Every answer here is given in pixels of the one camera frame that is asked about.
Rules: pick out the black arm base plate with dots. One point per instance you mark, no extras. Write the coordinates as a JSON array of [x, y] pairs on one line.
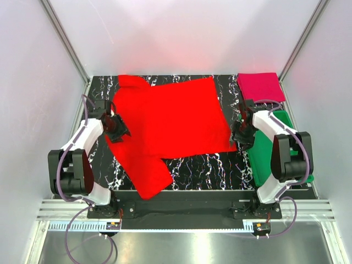
[[202, 195]]

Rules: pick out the green plastic tray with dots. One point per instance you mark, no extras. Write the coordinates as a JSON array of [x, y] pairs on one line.
[[261, 153]]

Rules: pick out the right aluminium frame post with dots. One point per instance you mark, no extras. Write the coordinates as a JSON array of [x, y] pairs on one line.
[[308, 29]]

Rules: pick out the left aluminium frame post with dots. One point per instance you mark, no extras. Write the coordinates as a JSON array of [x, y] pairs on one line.
[[61, 33]]

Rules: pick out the white slotted cable duct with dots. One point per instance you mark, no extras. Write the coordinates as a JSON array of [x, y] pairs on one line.
[[126, 226]]

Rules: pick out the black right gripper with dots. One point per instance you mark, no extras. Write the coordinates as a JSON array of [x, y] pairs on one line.
[[248, 142]]

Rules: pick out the red t shirt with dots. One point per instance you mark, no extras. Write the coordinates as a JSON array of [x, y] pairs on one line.
[[166, 122]]

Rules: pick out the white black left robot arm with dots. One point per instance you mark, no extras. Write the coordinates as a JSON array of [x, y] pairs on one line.
[[70, 174]]

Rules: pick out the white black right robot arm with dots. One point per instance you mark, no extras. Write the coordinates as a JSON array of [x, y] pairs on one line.
[[282, 177]]

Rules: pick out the folded magenta t shirt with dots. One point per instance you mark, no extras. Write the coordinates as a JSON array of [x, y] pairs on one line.
[[260, 86]]

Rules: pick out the aluminium frame post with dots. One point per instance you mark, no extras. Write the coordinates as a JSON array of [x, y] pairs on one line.
[[61, 33], [308, 29]]

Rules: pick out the aluminium front rail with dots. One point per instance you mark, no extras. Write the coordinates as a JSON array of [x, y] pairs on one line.
[[307, 210]]

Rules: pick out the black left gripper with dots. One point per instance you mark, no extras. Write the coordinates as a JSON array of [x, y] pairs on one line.
[[122, 130]]

